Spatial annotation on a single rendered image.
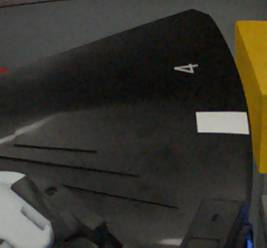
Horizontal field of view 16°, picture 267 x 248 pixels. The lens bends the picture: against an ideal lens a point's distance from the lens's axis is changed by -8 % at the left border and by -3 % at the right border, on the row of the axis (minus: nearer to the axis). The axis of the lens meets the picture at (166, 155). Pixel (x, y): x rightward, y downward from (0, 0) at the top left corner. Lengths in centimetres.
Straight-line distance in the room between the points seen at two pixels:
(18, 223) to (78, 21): 88
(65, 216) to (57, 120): 14
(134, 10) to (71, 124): 77
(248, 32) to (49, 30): 46
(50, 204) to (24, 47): 91
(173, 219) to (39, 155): 9
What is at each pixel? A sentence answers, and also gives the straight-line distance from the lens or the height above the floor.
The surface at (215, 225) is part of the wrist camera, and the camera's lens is 53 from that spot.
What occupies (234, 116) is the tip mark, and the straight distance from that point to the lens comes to 64.
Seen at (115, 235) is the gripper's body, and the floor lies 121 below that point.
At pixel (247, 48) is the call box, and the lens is 98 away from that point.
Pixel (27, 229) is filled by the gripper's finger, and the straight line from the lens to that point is 53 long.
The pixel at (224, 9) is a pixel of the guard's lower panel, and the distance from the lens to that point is 140.
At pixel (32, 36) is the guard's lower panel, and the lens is 140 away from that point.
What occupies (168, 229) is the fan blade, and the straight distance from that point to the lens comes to 59.
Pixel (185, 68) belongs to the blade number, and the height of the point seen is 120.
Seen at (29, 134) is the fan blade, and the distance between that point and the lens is 62.
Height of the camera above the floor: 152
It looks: 34 degrees down
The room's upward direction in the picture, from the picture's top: straight up
